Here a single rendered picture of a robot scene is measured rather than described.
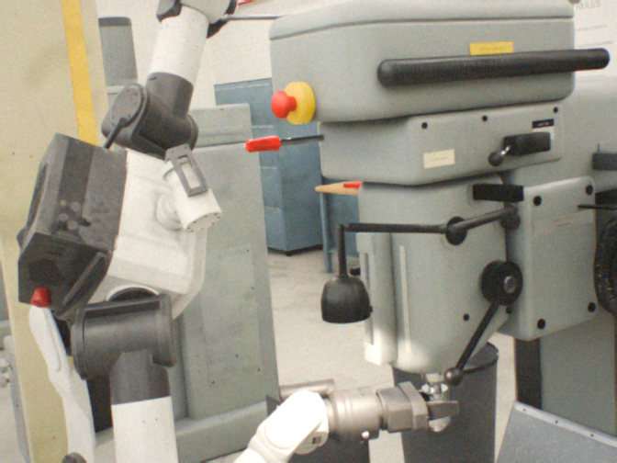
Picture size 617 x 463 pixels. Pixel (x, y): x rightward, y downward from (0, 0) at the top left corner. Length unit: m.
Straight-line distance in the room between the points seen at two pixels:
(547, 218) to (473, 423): 2.12
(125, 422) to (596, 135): 0.90
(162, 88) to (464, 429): 2.27
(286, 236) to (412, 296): 7.42
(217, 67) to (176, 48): 9.55
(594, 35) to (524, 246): 5.02
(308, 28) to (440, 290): 0.44
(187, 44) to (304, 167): 7.20
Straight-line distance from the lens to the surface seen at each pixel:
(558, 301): 1.36
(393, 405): 1.31
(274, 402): 1.76
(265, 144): 1.20
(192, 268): 1.29
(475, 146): 1.18
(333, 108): 1.07
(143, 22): 10.81
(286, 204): 8.56
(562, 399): 1.68
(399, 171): 1.12
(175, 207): 1.24
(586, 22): 6.30
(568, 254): 1.36
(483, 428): 3.41
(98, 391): 1.68
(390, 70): 1.01
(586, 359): 1.61
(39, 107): 2.75
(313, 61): 1.10
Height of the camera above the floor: 1.77
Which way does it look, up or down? 10 degrees down
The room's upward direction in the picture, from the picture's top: 5 degrees counter-clockwise
